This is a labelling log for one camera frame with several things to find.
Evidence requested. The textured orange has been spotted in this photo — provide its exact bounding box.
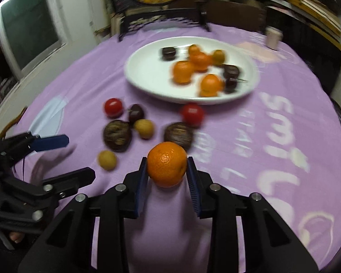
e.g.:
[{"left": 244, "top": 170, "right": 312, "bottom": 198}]
[{"left": 188, "top": 44, "right": 201, "bottom": 57}]

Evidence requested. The white oval plate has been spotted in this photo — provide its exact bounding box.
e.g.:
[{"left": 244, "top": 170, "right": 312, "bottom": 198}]
[{"left": 124, "top": 36, "right": 261, "bottom": 105}]

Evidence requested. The yellow longan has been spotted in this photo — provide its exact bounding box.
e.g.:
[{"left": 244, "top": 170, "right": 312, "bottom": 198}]
[
  {"left": 97, "top": 150, "right": 117, "bottom": 171},
  {"left": 133, "top": 119, "right": 155, "bottom": 140}
]

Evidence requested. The person left hand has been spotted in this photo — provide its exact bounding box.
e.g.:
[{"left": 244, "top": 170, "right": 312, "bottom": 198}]
[{"left": 9, "top": 232, "right": 24, "bottom": 243}]

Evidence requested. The purple printed tablecloth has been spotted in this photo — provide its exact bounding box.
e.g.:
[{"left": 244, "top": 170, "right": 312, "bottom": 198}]
[{"left": 14, "top": 25, "right": 341, "bottom": 268}]

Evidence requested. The yellow orange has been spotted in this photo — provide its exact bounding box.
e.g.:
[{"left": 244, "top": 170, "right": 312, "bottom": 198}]
[{"left": 211, "top": 49, "right": 226, "bottom": 67}]

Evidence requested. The red tomato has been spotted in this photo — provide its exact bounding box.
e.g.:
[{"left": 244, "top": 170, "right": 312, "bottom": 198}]
[
  {"left": 180, "top": 104, "right": 205, "bottom": 128},
  {"left": 104, "top": 98, "right": 124, "bottom": 118}
]

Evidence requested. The orange small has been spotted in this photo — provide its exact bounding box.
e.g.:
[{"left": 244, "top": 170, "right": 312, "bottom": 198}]
[{"left": 189, "top": 52, "right": 212, "bottom": 72}]

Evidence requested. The dark cherry with stem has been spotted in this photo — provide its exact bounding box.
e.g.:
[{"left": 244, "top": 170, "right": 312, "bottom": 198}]
[{"left": 223, "top": 78, "right": 247, "bottom": 94}]

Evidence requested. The pink drink can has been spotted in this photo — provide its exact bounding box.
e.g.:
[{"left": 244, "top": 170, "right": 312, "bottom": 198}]
[{"left": 266, "top": 27, "right": 283, "bottom": 51}]

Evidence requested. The black chair back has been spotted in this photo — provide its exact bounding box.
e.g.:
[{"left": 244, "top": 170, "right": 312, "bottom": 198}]
[{"left": 266, "top": 7, "right": 341, "bottom": 95}]

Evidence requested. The window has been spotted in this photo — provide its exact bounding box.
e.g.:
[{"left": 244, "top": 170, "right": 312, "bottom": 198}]
[{"left": 0, "top": 0, "right": 62, "bottom": 81}]

